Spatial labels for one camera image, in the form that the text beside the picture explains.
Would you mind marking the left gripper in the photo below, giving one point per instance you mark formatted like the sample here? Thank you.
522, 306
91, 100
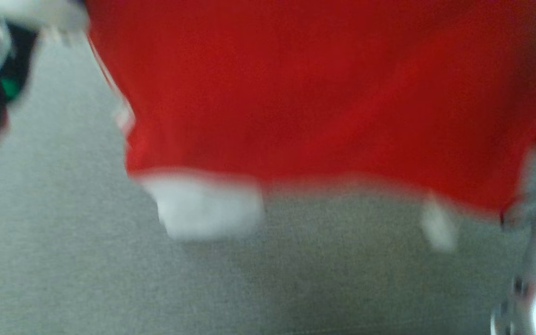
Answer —
12, 70

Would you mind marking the large grey sofa seat cushion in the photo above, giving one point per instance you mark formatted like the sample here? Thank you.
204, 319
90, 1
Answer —
110, 279

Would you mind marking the red shorts with white stripe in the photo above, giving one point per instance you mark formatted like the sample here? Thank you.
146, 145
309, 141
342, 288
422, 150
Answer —
324, 93

